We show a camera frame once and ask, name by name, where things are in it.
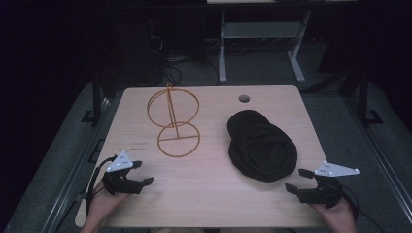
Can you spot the black knit hat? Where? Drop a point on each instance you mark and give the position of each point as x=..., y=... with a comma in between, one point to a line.
x=262, y=149

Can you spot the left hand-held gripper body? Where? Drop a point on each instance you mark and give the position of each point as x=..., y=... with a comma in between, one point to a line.
x=118, y=164

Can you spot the grey metal desk frame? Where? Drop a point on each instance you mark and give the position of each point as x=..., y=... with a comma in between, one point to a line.
x=259, y=30

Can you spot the aluminium floor rail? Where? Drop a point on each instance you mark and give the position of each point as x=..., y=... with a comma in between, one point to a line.
x=381, y=156
x=66, y=194

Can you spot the person's left hand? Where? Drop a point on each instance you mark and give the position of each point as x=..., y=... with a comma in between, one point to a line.
x=104, y=204

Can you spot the black metal post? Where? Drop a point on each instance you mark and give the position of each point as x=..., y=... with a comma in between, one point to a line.
x=362, y=97
x=96, y=97

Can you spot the person's right hand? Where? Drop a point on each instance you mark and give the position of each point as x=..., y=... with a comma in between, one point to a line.
x=337, y=216

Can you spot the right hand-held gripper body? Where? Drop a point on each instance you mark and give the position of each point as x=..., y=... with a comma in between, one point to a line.
x=325, y=191

